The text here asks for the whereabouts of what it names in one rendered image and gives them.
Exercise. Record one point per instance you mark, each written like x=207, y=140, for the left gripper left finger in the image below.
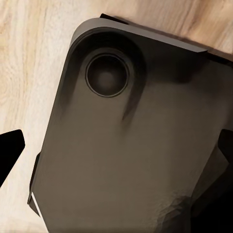
x=11, y=146

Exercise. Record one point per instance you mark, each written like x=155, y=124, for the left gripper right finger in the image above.
x=225, y=144

